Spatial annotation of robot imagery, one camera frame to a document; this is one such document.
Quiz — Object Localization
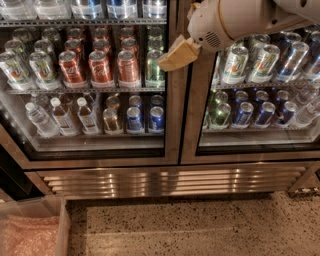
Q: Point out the pink bubble wrap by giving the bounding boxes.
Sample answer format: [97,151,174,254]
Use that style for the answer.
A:
[0,215,59,256]

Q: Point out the left blue can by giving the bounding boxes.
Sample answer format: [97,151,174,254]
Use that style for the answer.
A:
[127,107,144,133]

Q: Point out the right water bottle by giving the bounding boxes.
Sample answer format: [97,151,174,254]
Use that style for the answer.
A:
[77,97,100,134]

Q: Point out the fridge 7up can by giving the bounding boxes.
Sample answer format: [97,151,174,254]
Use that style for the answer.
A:
[222,46,249,85]
[246,44,280,83]

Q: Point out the fridge blue can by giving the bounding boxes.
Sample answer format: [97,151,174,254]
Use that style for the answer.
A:
[254,102,275,128]
[232,102,254,127]

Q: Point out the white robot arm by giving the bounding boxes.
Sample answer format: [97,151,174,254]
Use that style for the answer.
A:
[158,0,320,72]

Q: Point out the front left 7up can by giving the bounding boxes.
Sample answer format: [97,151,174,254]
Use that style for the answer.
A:
[0,52,34,91]

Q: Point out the water bottle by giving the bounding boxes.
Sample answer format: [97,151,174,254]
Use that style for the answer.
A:
[25,102,59,138]
[77,97,100,134]
[50,97,79,136]

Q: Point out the green soda can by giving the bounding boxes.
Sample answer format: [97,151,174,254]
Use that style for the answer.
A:
[145,50,165,88]

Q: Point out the middle water bottle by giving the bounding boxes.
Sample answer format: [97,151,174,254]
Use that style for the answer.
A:
[50,97,79,136]

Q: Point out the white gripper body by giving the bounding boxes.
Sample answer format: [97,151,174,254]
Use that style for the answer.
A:
[188,0,247,52]

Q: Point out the front middle cola can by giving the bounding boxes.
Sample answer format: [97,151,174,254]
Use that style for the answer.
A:
[88,50,114,88]

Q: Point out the right fridge green can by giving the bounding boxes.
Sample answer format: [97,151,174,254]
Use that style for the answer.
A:
[209,103,231,129]

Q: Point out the front right cola can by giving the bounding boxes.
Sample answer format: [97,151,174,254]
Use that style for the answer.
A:
[117,50,141,88]

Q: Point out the left water bottle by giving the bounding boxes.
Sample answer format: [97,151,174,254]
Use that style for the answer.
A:
[25,102,59,138]

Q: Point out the glass fridge door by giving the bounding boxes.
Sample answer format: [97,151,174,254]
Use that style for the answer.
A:
[180,0,320,165]
[1,0,189,171]

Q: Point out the cola can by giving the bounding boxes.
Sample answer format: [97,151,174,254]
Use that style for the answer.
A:
[117,50,141,88]
[59,51,86,84]
[88,50,114,88]

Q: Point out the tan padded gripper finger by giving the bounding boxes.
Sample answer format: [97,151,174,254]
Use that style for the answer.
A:
[157,35,201,72]

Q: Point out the gold drink can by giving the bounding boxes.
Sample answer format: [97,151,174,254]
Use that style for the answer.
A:
[103,108,123,134]

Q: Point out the clear plastic bin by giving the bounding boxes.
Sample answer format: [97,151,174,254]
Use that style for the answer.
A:
[0,196,71,256]

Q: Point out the steel fridge bottom grille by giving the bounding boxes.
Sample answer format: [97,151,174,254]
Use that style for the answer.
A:
[27,161,319,200]

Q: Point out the tall silver blue can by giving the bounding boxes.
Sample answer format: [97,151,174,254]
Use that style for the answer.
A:
[274,41,309,83]

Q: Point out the front left cola can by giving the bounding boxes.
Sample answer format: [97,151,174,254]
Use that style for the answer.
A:
[59,51,86,84]

